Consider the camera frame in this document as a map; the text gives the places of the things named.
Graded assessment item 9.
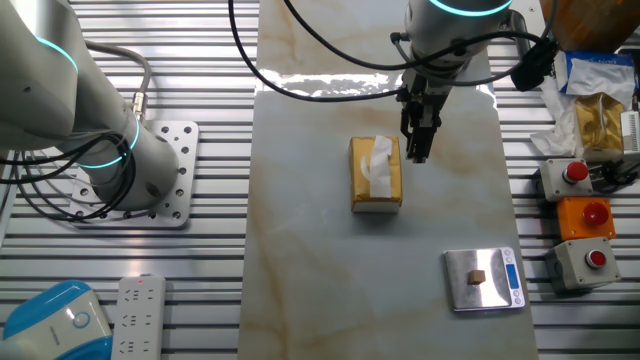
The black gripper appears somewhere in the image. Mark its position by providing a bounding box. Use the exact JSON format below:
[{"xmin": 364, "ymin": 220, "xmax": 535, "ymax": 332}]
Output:
[{"xmin": 398, "ymin": 67, "xmax": 455, "ymax": 165}]

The silver digital scale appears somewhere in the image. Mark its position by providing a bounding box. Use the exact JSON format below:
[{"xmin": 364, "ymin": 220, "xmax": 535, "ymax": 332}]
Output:
[{"xmin": 443, "ymin": 246, "xmax": 527, "ymax": 313}]

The yellow tissue pack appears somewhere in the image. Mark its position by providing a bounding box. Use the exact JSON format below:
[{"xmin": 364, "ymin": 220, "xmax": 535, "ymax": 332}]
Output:
[{"xmin": 348, "ymin": 134, "xmax": 404, "ymax": 214}]

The white crumpled tissue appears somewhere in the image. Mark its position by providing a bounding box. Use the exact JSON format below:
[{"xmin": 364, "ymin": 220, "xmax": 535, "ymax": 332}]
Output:
[{"xmin": 529, "ymin": 77, "xmax": 579, "ymax": 157}]

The small grey emergency stop box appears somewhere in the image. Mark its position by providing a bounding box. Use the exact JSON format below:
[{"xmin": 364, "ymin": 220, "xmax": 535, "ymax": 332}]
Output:
[{"xmin": 538, "ymin": 157, "xmax": 595, "ymax": 203}]

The yellow transparent plastic bag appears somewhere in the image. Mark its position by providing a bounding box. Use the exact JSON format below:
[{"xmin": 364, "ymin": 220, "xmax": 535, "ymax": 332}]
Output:
[{"xmin": 573, "ymin": 92, "xmax": 626, "ymax": 161}]

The orange emergency stop box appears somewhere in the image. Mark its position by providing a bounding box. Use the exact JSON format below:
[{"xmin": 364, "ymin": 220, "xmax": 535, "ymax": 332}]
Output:
[{"xmin": 556, "ymin": 196, "xmax": 617, "ymax": 242}]

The blue and white plastic pack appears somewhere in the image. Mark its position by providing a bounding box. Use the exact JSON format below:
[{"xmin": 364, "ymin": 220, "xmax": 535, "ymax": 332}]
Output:
[{"xmin": 553, "ymin": 49, "xmax": 640, "ymax": 109}]

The brown cardboard box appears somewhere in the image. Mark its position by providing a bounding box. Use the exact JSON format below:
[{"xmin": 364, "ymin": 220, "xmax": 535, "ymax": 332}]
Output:
[{"xmin": 538, "ymin": 0, "xmax": 640, "ymax": 54}]

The large grey emergency stop box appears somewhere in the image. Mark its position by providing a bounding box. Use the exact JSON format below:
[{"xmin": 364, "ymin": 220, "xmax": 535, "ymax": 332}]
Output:
[{"xmin": 544, "ymin": 236, "xmax": 622, "ymax": 294}]

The white barcode box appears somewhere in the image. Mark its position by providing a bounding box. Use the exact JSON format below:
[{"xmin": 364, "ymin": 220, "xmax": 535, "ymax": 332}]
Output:
[{"xmin": 620, "ymin": 109, "xmax": 640, "ymax": 155}]

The white power strip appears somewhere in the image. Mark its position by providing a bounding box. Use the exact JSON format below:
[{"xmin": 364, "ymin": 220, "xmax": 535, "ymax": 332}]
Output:
[{"xmin": 110, "ymin": 273, "xmax": 167, "ymax": 360}]

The blue and white device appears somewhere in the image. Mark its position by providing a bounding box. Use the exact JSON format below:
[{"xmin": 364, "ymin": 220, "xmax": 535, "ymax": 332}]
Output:
[{"xmin": 0, "ymin": 279, "xmax": 114, "ymax": 360}]

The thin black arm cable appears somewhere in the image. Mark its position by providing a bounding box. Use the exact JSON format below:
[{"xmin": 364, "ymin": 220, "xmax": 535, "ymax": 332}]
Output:
[{"xmin": 282, "ymin": 0, "xmax": 560, "ymax": 87}]

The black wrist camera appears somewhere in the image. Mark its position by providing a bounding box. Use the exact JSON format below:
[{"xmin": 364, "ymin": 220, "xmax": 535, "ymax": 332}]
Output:
[{"xmin": 510, "ymin": 38, "xmax": 561, "ymax": 93}]

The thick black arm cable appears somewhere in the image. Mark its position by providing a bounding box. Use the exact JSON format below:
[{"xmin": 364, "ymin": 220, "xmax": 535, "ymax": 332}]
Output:
[{"xmin": 227, "ymin": 0, "xmax": 405, "ymax": 103}]

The black cable clump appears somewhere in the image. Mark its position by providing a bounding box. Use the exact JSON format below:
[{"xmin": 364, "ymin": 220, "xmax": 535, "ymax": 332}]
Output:
[{"xmin": 589, "ymin": 158, "xmax": 640, "ymax": 195}]

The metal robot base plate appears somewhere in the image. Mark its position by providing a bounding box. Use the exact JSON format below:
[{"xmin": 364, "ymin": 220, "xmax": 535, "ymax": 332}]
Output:
[{"xmin": 67, "ymin": 119, "xmax": 200, "ymax": 230}]

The grey cable with metal plug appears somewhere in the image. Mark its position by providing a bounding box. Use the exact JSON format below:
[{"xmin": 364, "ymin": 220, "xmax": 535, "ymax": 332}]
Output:
[{"xmin": 84, "ymin": 40, "xmax": 153, "ymax": 123}]

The black base cable bundle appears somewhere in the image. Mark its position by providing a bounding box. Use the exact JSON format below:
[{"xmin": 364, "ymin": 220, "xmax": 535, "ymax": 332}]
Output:
[{"xmin": 0, "ymin": 131, "xmax": 138, "ymax": 223}]

